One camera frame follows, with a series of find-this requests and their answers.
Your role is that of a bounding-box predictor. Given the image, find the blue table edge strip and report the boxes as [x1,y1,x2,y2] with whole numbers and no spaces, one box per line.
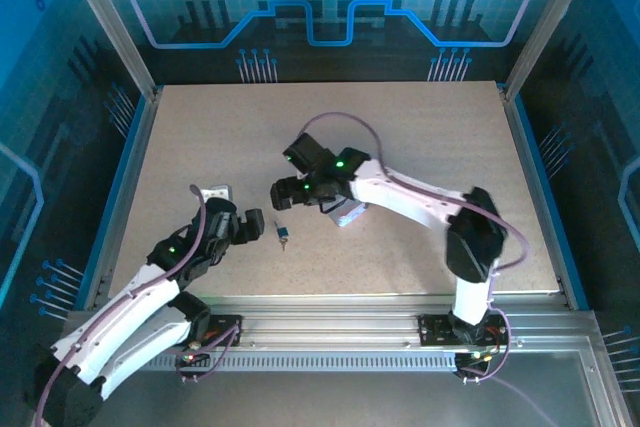
[512,91,592,312]
[74,91,151,312]

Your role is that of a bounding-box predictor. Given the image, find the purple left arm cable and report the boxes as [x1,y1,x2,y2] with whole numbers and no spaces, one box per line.
[33,185,245,427]

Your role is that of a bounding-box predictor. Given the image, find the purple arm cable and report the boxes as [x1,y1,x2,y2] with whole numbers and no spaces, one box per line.
[33,185,245,427]
[301,111,531,386]

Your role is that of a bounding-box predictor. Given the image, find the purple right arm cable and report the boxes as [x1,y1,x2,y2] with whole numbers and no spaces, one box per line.
[301,111,531,386]

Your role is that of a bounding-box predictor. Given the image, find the wide aluminium base rail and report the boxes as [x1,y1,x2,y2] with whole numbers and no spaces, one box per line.
[63,293,604,357]

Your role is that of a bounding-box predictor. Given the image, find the slotted aluminium cable duct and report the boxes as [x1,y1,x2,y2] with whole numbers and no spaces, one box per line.
[139,351,460,374]

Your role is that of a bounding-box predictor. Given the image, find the aluminium frame post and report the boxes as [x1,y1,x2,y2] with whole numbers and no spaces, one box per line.
[502,0,604,101]
[55,0,164,101]

